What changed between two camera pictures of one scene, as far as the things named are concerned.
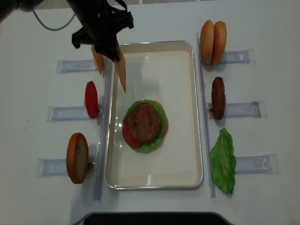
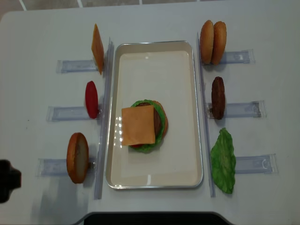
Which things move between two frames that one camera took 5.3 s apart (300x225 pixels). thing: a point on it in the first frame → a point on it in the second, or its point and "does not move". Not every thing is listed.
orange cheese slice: (121, 64) → (138, 125)
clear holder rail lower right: (266, 164) does not move
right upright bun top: (219, 42) does not move
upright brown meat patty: (218, 97) does not move
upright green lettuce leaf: (223, 161) does not move
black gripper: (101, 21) → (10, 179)
